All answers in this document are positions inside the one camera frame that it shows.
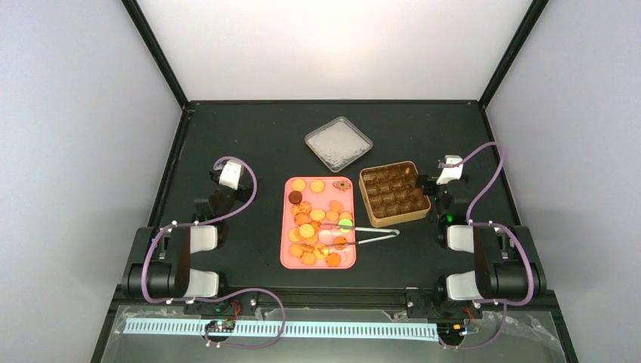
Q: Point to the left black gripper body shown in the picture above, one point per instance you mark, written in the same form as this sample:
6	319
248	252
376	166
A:
243	195

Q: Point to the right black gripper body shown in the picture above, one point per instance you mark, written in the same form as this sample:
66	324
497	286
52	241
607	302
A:
424	189

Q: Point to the gold cookie tin box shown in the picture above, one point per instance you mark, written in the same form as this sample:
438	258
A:
391	196

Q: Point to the pink plastic tray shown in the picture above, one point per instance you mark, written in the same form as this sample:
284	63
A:
298	253

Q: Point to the green round cookie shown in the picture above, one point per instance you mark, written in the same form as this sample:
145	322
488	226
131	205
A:
345	225

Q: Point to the metal tongs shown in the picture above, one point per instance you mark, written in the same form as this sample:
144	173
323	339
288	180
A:
358	236

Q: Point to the orange round cookie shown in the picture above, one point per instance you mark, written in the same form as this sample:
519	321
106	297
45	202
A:
336	206
317	215
298	184
317	186

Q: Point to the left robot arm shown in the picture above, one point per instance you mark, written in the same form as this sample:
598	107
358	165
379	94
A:
169	272

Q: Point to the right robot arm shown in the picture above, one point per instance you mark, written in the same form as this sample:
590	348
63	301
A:
507	268

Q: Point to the dark chocolate cookie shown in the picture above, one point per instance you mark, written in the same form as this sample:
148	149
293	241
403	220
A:
295	197

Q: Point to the brown flower cookie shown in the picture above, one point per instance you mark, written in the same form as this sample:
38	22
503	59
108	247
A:
342	185

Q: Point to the pale pink cookie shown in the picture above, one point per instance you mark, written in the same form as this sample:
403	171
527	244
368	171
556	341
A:
326	237

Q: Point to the clear plastic lid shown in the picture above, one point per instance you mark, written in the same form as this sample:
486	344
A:
338	143

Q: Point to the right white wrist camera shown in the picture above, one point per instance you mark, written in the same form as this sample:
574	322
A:
451	169

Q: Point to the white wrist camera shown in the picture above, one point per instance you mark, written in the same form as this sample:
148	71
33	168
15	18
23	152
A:
231	174
451	169

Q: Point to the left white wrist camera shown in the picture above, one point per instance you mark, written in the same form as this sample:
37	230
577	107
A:
231	174

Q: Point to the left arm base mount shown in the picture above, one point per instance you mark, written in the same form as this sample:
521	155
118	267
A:
239	306

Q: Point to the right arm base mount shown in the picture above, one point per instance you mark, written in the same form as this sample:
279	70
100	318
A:
434	305

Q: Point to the white slotted cable duct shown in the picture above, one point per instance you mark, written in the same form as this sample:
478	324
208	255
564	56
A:
291	329

